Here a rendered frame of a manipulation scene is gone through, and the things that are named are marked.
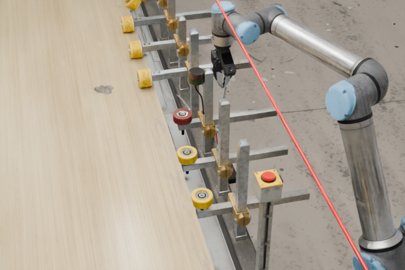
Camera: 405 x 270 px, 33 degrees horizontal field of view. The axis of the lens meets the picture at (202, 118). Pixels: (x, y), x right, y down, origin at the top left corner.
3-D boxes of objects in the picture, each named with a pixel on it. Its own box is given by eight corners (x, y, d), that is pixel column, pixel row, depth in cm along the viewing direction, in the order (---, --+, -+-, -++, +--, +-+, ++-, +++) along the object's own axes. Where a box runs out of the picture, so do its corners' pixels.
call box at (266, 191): (274, 187, 217) (275, 168, 213) (281, 202, 212) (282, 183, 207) (252, 190, 216) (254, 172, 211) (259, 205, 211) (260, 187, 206)
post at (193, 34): (197, 118, 321) (196, 28, 292) (199, 122, 318) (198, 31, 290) (190, 119, 320) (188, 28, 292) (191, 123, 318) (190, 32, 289)
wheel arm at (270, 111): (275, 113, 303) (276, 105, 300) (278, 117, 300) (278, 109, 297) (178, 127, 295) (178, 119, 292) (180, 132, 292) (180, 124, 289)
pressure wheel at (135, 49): (140, 37, 321) (143, 52, 319) (139, 45, 329) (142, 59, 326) (127, 38, 320) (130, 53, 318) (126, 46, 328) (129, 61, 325)
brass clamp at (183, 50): (184, 41, 333) (184, 32, 330) (190, 55, 322) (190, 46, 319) (172, 43, 332) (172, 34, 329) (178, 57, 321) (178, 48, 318)
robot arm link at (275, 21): (408, 69, 225) (273, -3, 271) (381, 82, 220) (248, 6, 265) (402, 99, 232) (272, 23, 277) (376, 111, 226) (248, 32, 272)
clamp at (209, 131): (208, 118, 300) (208, 109, 297) (216, 137, 289) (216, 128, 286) (196, 120, 299) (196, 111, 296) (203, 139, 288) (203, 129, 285)
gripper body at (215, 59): (228, 59, 288) (228, 34, 281) (233, 70, 282) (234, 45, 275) (210, 62, 287) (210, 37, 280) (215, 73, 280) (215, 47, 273)
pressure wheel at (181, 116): (190, 127, 299) (189, 105, 292) (194, 138, 293) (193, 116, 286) (172, 129, 297) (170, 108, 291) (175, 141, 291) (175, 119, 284)
